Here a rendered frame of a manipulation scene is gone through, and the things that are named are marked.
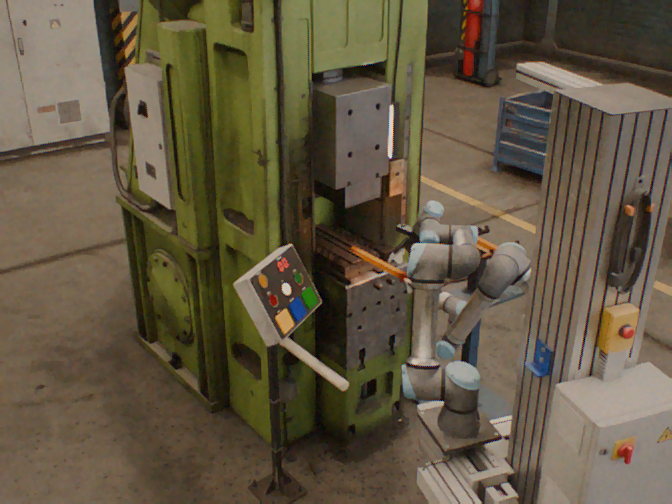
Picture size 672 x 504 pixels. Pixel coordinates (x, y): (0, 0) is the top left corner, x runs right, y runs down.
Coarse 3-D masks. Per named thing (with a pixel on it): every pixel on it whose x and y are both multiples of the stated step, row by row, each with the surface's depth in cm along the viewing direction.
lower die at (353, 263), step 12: (324, 228) 375; (324, 240) 364; (348, 240) 363; (324, 252) 354; (336, 252) 352; (348, 252) 352; (372, 252) 352; (324, 264) 353; (336, 264) 345; (348, 264) 344; (360, 264) 347; (372, 264) 352; (348, 276) 344
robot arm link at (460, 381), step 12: (444, 372) 260; (456, 372) 258; (468, 372) 259; (444, 384) 257; (456, 384) 256; (468, 384) 255; (444, 396) 258; (456, 396) 258; (468, 396) 257; (456, 408) 260; (468, 408) 260
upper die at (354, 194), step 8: (376, 176) 335; (320, 184) 338; (360, 184) 329; (368, 184) 332; (376, 184) 335; (320, 192) 339; (328, 192) 334; (336, 192) 330; (344, 192) 325; (352, 192) 327; (360, 192) 330; (368, 192) 333; (376, 192) 337; (336, 200) 331; (344, 200) 327; (352, 200) 329; (360, 200) 332
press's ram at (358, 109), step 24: (336, 96) 303; (360, 96) 311; (384, 96) 319; (336, 120) 308; (360, 120) 316; (384, 120) 324; (336, 144) 312; (360, 144) 320; (384, 144) 329; (336, 168) 317; (360, 168) 325; (384, 168) 334
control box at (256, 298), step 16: (272, 256) 305; (288, 256) 308; (256, 272) 290; (272, 272) 298; (288, 272) 305; (304, 272) 313; (240, 288) 289; (256, 288) 288; (272, 288) 295; (304, 288) 310; (256, 304) 288; (288, 304) 300; (304, 304) 308; (256, 320) 292; (272, 320) 290; (272, 336) 291
